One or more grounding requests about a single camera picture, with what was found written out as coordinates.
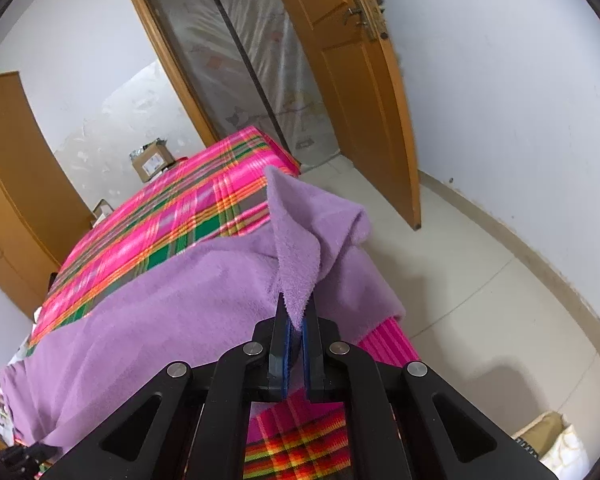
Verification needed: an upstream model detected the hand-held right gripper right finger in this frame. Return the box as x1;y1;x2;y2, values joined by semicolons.
300;302;556;480

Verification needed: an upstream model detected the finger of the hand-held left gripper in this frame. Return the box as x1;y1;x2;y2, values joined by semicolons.
2;442;61;467

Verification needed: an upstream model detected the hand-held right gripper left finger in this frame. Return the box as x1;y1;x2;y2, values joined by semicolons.
40;292;295;480

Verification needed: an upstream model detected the purple fleece garment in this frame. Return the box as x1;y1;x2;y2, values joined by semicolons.
0;165;406;448

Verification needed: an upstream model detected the pink plaid bed sheet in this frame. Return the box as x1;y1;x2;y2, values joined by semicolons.
27;126;421;480

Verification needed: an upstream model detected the small white box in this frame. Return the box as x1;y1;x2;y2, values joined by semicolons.
91;199;115;226

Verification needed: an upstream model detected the brown cardboard box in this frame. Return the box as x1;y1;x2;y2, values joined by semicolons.
127;137;176;183

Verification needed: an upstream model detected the wooden wardrobe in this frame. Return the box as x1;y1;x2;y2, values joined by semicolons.
0;71;96;318

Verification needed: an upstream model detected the white patterned cloth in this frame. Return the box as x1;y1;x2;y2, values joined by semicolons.
540;425;591;478

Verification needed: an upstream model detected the wooden door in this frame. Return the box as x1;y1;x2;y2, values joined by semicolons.
265;0;422;232

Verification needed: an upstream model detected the translucent plastic door curtain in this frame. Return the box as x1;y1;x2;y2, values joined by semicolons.
142;0;341;171

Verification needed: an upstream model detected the wooden door frame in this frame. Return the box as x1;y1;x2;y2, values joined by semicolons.
119;0;221;148

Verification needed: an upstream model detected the metal door handle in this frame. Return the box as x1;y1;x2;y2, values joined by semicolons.
344;0;388;43

